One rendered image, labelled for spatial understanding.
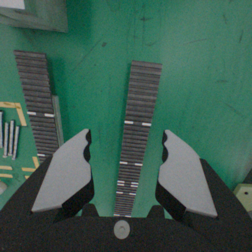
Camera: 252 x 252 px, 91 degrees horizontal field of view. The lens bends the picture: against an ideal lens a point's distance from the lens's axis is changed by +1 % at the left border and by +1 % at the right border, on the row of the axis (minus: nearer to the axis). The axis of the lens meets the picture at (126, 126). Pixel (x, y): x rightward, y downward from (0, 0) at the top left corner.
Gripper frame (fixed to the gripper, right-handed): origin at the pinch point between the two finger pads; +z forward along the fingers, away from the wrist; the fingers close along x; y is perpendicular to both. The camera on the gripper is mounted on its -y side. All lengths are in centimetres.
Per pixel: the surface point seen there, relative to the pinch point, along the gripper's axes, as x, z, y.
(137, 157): 2.2, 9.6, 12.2
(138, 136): 2.3, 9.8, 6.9
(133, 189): 1.5, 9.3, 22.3
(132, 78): 0.7, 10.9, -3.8
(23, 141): -25.8, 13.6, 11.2
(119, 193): -2.1, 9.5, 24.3
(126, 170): -0.2, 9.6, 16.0
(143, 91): 2.6, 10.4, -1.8
